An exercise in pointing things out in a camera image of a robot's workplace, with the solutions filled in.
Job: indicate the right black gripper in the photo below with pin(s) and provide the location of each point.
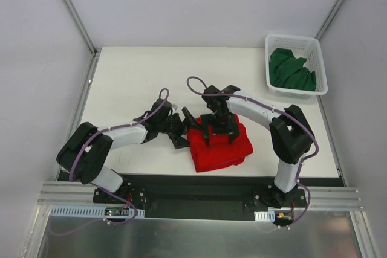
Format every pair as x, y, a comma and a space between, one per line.
221, 123

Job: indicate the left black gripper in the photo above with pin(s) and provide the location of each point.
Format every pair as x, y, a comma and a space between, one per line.
177, 129

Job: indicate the red t shirt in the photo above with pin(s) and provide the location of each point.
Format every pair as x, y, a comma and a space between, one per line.
219, 145
206, 164

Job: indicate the white plastic basket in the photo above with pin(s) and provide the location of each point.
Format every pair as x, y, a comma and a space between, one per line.
301, 46

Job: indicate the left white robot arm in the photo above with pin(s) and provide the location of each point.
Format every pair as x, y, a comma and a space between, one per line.
85, 152

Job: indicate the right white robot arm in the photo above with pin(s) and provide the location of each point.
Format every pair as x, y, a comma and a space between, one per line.
290, 133

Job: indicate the green t shirt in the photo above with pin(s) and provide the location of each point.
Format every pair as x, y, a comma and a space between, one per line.
288, 72

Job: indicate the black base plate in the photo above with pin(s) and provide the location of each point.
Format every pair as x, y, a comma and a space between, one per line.
230, 198

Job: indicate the right white cable duct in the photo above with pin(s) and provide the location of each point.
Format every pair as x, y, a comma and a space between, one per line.
264, 216

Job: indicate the white cable duct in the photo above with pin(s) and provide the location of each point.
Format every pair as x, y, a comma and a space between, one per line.
78, 211
264, 216

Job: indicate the aluminium rail frame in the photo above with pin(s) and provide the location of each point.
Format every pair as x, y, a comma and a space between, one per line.
125, 78

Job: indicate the left white cable duct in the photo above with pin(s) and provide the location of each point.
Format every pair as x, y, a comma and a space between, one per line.
78, 211

